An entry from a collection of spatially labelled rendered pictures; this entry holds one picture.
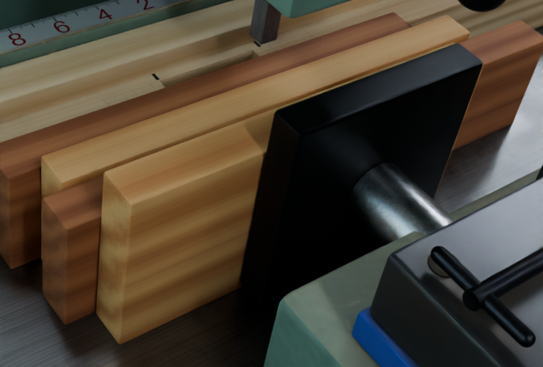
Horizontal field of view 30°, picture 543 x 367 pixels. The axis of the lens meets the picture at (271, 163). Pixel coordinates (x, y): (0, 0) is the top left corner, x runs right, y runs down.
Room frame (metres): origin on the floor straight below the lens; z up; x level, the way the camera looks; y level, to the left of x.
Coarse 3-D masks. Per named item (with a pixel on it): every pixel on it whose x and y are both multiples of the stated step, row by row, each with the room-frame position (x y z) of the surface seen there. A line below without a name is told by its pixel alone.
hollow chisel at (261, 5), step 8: (256, 0) 0.37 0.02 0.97; (264, 0) 0.36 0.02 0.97; (256, 8) 0.36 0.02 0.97; (264, 8) 0.36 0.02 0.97; (272, 8) 0.36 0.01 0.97; (256, 16) 0.36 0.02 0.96; (264, 16) 0.36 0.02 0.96; (272, 16) 0.36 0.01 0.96; (280, 16) 0.37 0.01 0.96; (256, 24) 0.36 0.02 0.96; (264, 24) 0.36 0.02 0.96; (272, 24) 0.36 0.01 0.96; (256, 32) 0.36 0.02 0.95; (264, 32) 0.36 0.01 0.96; (272, 32) 0.36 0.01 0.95; (264, 40) 0.36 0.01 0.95; (272, 40) 0.36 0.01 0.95
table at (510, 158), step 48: (528, 96) 0.43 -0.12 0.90; (480, 144) 0.39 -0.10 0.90; (528, 144) 0.39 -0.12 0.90; (480, 192) 0.35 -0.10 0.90; (0, 288) 0.24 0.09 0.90; (240, 288) 0.26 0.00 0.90; (0, 336) 0.22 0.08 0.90; (48, 336) 0.22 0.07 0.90; (96, 336) 0.23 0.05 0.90; (144, 336) 0.23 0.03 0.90; (192, 336) 0.24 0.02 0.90; (240, 336) 0.24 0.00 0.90
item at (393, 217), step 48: (336, 96) 0.28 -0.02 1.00; (384, 96) 0.28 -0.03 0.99; (432, 96) 0.30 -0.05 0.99; (288, 144) 0.26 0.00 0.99; (336, 144) 0.27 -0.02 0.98; (384, 144) 0.28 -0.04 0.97; (432, 144) 0.31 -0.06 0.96; (288, 192) 0.25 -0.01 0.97; (336, 192) 0.27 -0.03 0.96; (384, 192) 0.27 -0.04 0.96; (432, 192) 0.31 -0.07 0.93; (288, 240) 0.26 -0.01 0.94; (336, 240) 0.28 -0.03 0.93; (384, 240) 0.26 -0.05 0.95; (288, 288) 0.26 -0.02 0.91
